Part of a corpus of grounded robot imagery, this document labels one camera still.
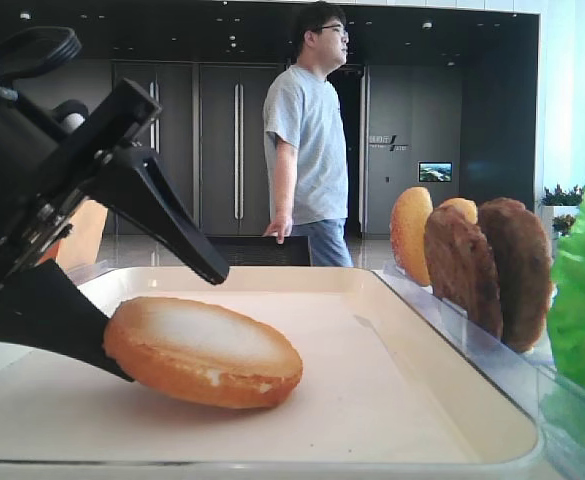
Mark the brown meat patty left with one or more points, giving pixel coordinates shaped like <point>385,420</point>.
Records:
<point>461,267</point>

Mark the orange cheese slice left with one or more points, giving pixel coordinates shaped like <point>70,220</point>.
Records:
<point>80,248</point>

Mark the man in grey shirt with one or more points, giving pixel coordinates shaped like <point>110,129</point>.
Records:
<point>304,139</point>

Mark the bun slice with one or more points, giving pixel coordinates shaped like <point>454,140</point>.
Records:
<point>467,207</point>
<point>407,228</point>
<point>202,353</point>

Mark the potted green plant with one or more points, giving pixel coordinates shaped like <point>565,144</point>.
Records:
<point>558,202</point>

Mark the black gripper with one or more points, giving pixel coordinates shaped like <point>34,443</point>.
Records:
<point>45,170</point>

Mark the dark brown meat patty right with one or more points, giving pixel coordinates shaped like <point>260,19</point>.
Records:
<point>523,263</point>

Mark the white rectangular tray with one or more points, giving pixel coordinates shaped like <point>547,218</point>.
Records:
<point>382,395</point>

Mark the clear plastic rail right long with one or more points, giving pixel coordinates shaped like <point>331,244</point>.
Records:
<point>555,403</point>

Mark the black chair back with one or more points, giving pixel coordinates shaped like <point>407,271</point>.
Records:
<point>263,250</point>

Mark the small wall screen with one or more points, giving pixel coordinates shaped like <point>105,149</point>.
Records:
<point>438,172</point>

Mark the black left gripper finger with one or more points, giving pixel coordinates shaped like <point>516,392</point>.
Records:
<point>42,308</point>

